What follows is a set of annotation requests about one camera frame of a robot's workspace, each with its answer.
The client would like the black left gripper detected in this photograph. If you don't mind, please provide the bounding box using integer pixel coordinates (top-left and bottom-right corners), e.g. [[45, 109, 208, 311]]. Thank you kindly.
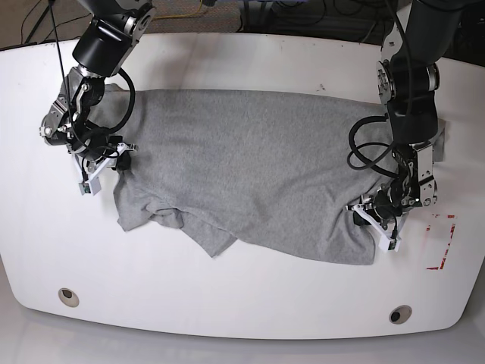
[[352, 193, 408, 235]]

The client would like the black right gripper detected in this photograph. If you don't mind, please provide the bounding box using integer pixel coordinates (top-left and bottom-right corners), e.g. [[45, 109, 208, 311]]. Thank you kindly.
[[72, 136, 132, 172]]

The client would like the grey t-shirt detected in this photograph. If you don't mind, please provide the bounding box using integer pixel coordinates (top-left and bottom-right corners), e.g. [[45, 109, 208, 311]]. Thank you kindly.
[[89, 83, 448, 267]]

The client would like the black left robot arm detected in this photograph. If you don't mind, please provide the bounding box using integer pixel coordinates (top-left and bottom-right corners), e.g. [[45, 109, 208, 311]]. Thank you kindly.
[[347, 1, 471, 238]]

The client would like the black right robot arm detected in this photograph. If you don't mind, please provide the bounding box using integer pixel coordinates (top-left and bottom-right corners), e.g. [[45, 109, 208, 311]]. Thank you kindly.
[[39, 1, 155, 180]]

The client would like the red tape rectangle marking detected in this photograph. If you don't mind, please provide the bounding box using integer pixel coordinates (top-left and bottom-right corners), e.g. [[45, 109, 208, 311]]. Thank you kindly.
[[422, 214, 458, 271]]

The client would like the left table grommet hole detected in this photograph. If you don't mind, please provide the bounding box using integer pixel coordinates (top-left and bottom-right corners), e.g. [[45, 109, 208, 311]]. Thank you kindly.
[[58, 288, 80, 308]]

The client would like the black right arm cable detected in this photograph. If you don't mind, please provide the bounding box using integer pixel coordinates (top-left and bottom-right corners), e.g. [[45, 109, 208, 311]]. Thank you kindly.
[[45, 0, 99, 152]]

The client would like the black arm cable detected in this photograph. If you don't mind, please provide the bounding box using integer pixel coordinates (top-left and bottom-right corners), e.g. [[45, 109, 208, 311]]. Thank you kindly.
[[45, 0, 99, 152], [382, 0, 418, 179]]

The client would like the yellow cable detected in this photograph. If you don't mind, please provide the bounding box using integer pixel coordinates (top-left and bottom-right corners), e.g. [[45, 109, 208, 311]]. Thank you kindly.
[[151, 2, 205, 22]]

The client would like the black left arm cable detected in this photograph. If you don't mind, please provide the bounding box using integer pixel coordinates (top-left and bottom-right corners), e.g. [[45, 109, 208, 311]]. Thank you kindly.
[[382, 0, 418, 179]]

